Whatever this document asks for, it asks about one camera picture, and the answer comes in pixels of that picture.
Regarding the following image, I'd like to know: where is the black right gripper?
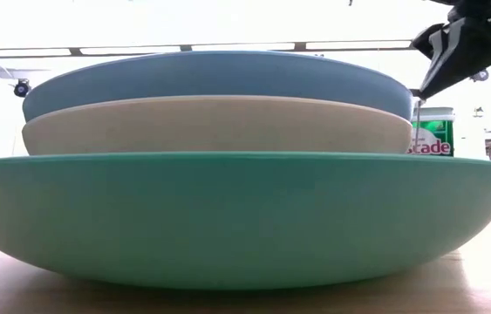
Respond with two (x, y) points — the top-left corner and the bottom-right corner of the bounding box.
(411, 0), (491, 100)

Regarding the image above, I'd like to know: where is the green Cascade detergent tub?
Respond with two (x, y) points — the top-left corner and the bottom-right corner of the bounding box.
(406, 106), (455, 157)

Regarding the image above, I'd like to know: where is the blue plate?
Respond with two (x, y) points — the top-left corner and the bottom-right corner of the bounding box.
(22, 51), (414, 123)

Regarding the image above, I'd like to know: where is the overhead light beam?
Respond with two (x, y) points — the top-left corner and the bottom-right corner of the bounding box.
(0, 39), (491, 58)

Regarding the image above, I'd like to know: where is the beige plate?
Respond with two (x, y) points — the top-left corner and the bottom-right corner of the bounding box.
(21, 95), (413, 157)

